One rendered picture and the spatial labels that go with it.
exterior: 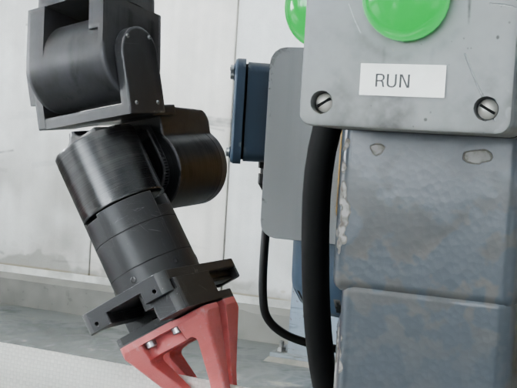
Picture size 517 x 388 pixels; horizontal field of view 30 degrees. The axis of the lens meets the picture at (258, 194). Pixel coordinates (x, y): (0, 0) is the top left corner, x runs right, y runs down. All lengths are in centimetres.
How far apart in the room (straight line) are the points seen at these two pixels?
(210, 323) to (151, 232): 7
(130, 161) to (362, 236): 26
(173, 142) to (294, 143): 18
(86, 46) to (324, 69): 29
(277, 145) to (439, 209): 45
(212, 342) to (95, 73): 18
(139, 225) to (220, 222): 555
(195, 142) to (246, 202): 539
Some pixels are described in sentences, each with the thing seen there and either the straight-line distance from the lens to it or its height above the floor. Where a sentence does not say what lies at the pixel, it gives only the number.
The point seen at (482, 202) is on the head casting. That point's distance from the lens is 38.
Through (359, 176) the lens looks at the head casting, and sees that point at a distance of 39.
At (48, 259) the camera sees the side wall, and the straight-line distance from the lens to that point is 685.
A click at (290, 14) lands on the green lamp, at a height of 128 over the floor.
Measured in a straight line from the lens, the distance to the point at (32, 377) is 68.
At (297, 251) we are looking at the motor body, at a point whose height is 114.
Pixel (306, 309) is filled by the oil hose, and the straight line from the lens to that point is 43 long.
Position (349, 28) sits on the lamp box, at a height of 127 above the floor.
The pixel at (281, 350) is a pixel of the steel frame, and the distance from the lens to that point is 558.
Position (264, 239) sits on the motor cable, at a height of 115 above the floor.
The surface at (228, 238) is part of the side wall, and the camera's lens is 614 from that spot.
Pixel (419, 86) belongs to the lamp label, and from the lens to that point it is 33.
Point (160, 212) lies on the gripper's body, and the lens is 61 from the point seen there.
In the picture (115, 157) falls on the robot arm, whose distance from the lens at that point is 62.
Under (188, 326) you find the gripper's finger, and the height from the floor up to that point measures 112.
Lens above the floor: 123
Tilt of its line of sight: 3 degrees down
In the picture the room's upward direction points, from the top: 3 degrees clockwise
